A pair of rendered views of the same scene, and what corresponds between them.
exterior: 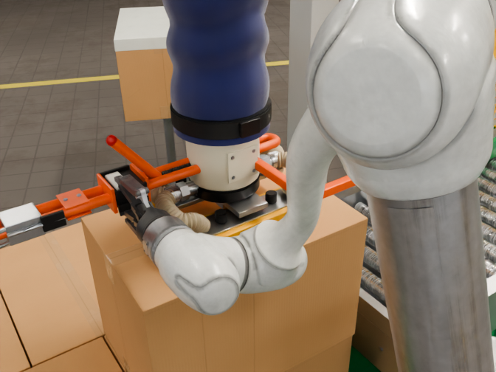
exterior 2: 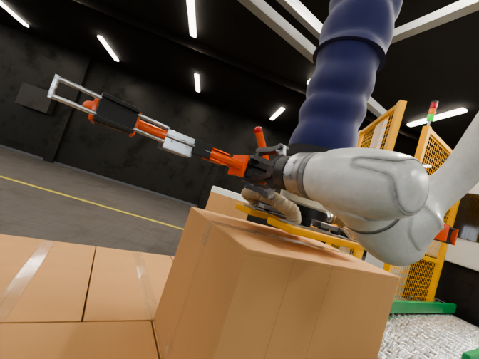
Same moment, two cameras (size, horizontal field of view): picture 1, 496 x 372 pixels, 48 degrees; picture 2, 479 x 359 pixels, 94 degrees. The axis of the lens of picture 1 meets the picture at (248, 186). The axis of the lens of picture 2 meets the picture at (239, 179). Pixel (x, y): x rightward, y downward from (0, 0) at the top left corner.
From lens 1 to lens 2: 0.81 m
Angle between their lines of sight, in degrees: 34
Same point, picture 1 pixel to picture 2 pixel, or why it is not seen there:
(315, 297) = (356, 334)
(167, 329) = (255, 288)
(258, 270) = not seen: hidden behind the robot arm
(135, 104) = not seen: hidden behind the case
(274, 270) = (428, 217)
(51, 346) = (107, 312)
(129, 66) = (214, 200)
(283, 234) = (440, 182)
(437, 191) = not seen: outside the picture
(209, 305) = (408, 186)
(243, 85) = (351, 132)
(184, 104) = (306, 134)
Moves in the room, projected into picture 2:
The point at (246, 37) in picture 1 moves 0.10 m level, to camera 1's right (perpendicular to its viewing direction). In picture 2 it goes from (361, 103) to (393, 112)
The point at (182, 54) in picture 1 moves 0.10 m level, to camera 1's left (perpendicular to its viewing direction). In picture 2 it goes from (318, 103) to (287, 94)
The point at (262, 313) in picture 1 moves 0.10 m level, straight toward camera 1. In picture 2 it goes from (321, 325) to (336, 352)
